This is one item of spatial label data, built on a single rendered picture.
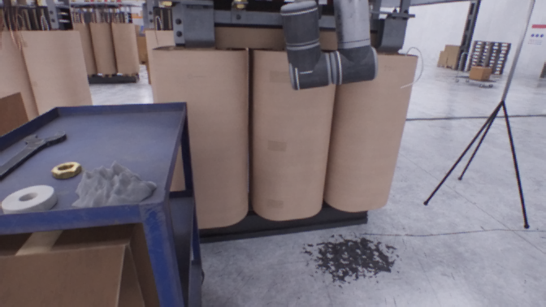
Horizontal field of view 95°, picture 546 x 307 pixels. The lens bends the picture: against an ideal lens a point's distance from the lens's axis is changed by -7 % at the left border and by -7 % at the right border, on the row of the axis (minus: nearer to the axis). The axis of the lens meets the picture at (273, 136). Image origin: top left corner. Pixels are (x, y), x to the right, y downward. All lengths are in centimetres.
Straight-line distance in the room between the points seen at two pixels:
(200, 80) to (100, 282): 84
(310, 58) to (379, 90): 62
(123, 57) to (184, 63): 571
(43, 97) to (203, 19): 235
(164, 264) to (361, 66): 73
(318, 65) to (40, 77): 278
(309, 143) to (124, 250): 99
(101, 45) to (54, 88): 384
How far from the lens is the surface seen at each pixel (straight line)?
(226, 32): 127
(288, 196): 143
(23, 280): 57
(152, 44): 287
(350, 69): 88
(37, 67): 322
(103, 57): 697
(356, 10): 87
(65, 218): 50
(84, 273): 53
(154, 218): 46
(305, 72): 86
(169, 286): 56
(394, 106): 147
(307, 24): 83
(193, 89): 117
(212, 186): 134
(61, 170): 69
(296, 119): 125
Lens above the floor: 115
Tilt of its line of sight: 21 degrees down
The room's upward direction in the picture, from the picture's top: 2 degrees clockwise
